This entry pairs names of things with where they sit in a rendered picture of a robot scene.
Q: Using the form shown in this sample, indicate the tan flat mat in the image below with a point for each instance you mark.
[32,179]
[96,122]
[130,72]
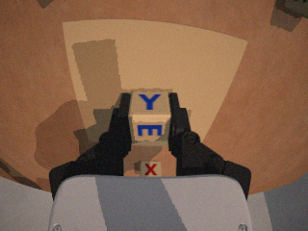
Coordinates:
[109,56]

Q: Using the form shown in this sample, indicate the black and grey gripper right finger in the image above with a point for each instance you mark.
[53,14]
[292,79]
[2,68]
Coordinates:
[196,158]

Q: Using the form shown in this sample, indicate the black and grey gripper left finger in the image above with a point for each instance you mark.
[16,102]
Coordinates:
[104,157]

